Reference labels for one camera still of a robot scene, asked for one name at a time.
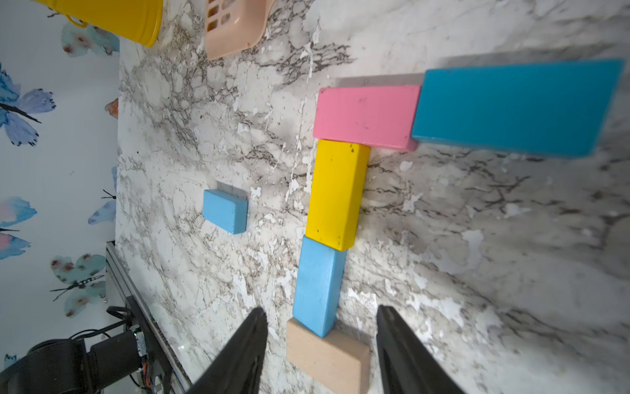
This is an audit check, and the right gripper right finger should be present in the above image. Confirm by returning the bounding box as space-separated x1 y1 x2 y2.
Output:
377 305 464 394

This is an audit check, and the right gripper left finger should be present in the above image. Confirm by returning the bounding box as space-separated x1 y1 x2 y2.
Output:
187 307 268 394

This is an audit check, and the tan building block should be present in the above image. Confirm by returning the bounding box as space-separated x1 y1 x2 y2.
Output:
286 318 371 393

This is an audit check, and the light blue building block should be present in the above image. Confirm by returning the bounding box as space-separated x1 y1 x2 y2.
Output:
203 190 249 235

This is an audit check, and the yellow building block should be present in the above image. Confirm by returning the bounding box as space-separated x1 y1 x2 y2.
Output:
306 140 371 251

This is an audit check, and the pink building block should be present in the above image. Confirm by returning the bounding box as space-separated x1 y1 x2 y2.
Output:
313 85 421 152

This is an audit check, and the teal building block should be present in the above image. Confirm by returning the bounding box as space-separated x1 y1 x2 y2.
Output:
411 59 624 158

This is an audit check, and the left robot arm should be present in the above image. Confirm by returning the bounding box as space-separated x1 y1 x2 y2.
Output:
1 296 174 393

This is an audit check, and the beige plastic slotted scoop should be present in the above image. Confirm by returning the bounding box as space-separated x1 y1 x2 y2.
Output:
203 0 275 61

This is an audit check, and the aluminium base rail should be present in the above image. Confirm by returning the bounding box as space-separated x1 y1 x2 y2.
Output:
105 241 190 393

